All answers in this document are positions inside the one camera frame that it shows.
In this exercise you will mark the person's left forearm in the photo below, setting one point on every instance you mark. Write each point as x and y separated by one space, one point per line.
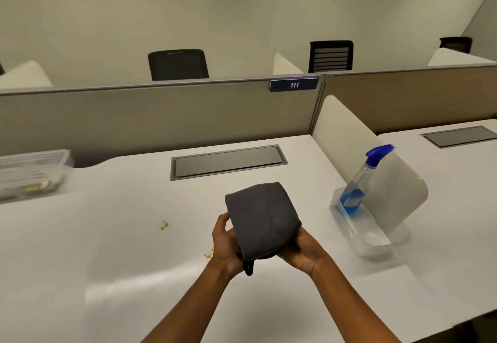
194 307

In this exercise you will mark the yellow food stain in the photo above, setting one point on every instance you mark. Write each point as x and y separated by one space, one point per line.
164 225

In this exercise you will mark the clear plastic bin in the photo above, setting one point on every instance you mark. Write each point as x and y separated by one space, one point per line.
365 238

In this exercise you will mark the person's right hand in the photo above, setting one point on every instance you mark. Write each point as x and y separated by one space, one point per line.
306 255

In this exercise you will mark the white table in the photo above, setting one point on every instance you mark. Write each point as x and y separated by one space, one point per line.
116 276
458 206

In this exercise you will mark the dark blue number sign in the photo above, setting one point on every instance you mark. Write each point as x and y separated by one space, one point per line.
294 85

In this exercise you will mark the person's right forearm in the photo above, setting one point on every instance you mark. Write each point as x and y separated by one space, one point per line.
353 307

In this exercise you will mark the clear lidded storage box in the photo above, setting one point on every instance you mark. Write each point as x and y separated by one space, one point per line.
31 175

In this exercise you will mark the grey microfibre cloth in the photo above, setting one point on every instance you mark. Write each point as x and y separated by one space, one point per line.
264 218

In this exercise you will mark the blue spray bottle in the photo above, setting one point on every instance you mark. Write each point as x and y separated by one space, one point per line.
374 156

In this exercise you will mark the beige partition panel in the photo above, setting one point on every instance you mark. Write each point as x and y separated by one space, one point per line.
407 98
155 121

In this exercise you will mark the black slatted-back office chair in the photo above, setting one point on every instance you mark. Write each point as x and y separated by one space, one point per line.
331 57

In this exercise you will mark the black solid-back office chair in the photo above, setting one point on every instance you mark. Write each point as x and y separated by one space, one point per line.
178 65

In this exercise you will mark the person's left hand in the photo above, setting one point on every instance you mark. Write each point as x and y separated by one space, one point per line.
225 249

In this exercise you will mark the white desk divider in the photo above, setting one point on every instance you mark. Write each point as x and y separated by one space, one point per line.
341 136
23 76
454 58
285 67

